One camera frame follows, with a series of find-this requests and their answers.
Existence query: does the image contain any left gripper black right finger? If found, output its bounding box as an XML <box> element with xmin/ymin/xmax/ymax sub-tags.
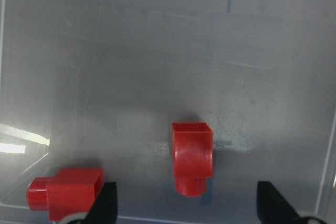
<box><xmin>256</xmin><ymin>181</ymin><xmax>327</xmax><ymax>224</ymax></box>

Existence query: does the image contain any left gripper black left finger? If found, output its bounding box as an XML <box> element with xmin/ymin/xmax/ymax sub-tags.
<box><xmin>79</xmin><ymin>182</ymin><xmax>117</xmax><ymax>224</ymax></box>

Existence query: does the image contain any red block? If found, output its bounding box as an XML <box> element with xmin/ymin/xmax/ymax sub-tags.
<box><xmin>26</xmin><ymin>168</ymin><xmax>103</xmax><ymax>221</ymax></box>
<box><xmin>171</xmin><ymin>122</ymin><xmax>214</xmax><ymax>197</ymax></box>

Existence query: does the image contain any clear plastic storage box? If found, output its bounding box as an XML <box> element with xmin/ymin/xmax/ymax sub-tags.
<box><xmin>1</xmin><ymin>0</ymin><xmax>335</xmax><ymax>223</ymax></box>

